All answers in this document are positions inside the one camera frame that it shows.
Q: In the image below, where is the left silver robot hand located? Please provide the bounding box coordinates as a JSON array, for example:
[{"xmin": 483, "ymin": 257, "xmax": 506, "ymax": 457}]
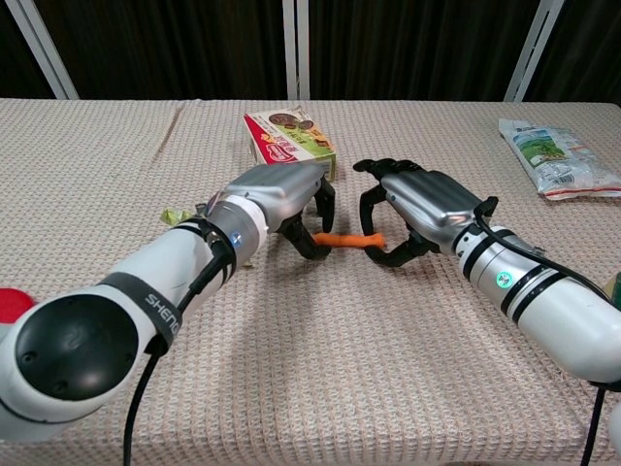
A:
[{"xmin": 220, "ymin": 162, "xmax": 337, "ymax": 261}]

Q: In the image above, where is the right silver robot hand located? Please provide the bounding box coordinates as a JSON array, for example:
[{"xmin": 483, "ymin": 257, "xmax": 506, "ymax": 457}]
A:
[{"xmin": 352, "ymin": 157, "xmax": 500, "ymax": 268}]

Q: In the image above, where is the orange stick-shaped object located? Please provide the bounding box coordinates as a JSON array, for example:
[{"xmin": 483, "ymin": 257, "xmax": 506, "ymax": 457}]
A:
[{"xmin": 312, "ymin": 231, "xmax": 387, "ymax": 251}]

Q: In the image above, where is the red green snack box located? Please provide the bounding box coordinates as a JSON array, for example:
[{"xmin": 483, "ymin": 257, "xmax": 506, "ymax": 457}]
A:
[{"xmin": 242, "ymin": 110, "xmax": 339, "ymax": 181}]

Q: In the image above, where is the green snack bag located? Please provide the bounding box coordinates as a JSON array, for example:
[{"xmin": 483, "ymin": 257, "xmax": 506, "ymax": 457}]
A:
[{"xmin": 161, "ymin": 203, "xmax": 214, "ymax": 227}]

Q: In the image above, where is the white silver snack bag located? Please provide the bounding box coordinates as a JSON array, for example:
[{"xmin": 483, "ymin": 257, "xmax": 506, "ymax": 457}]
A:
[{"xmin": 498, "ymin": 117, "xmax": 621, "ymax": 201}]

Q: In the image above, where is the black pleated curtain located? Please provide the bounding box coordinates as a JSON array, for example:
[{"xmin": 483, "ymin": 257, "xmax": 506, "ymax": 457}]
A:
[{"xmin": 0, "ymin": 0, "xmax": 621, "ymax": 103}]

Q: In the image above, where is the beige waffle tablecloth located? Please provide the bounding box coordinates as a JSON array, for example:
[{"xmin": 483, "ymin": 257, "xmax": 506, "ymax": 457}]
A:
[{"xmin": 0, "ymin": 98, "xmax": 621, "ymax": 466}]

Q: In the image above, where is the red round lid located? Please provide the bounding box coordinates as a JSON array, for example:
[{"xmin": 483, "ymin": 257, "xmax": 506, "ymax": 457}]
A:
[{"xmin": 0, "ymin": 286, "xmax": 38, "ymax": 324}]

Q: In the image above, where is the white frame post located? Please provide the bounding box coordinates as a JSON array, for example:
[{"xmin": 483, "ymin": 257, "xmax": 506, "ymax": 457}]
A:
[
  {"xmin": 504, "ymin": 0, "xmax": 567, "ymax": 102},
  {"xmin": 4, "ymin": 0, "xmax": 79, "ymax": 101},
  {"xmin": 282, "ymin": 0, "xmax": 311, "ymax": 101}
]

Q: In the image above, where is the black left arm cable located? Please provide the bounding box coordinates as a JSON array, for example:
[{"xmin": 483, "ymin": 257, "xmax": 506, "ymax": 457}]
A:
[{"xmin": 123, "ymin": 227, "xmax": 234, "ymax": 466}]

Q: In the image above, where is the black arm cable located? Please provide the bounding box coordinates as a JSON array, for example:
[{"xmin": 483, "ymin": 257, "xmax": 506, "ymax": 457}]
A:
[
  {"xmin": 473, "ymin": 196, "xmax": 612, "ymax": 466},
  {"xmin": 123, "ymin": 227, "xmax": 234, "ymax": 466}
]

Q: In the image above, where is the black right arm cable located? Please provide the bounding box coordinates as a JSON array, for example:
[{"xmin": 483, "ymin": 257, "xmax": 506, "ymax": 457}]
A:
[{"xmin": 473, "ymin": 196, "xmax": 612, "ymax": 466}]

